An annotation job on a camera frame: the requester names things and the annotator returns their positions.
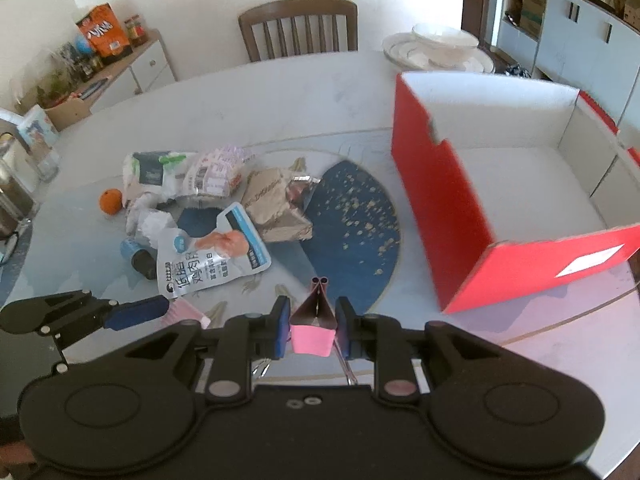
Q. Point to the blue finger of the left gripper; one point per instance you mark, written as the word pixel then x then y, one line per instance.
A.
pixel 124 316

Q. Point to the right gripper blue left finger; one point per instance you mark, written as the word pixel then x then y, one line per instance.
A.
pixel 278 327

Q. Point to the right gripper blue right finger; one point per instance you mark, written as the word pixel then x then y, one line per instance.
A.
pixel 348 330

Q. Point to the pink binder clip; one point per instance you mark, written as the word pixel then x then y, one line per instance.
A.
pixel 313 324

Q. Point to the chicken breast snack pouch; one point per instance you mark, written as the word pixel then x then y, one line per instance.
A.
pixel 234 249

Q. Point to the orange fruit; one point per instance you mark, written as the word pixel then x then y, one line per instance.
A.
pixel 110 201

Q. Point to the white tissue paper pack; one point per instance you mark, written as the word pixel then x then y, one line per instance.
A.
pixel 160 173

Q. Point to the pink eraser block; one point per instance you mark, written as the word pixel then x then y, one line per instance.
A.
pixel 181 310

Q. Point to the small blue label bottle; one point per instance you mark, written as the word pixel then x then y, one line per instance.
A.
pixel 139 257

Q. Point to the beige foil snack bag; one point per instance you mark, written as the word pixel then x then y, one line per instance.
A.
pixel 276 199

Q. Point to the glass cup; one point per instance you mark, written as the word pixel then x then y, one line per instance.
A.
pixel 45 161

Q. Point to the purple printed plastic packet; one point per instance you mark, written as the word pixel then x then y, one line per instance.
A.
pixel 216 173

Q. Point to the white patterned box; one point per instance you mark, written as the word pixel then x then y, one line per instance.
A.
pixel 37 130

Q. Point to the red cardboard box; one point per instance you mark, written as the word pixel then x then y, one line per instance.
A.
pixel 517 185

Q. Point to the white side cabinet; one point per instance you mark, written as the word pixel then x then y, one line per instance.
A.
pixel 144 70

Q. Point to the stacked white plates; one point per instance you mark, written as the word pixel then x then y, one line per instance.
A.
pixel 408 53

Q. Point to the orange snack bag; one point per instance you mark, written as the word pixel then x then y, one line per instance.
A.
pixel 102 30

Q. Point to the white bowl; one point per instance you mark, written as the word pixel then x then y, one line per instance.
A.
pixel 444 40

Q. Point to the wooden chair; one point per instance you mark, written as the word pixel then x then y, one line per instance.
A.
pixel 284 28

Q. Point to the blue grey cabinet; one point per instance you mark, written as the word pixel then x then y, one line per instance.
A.
pixel 582 45

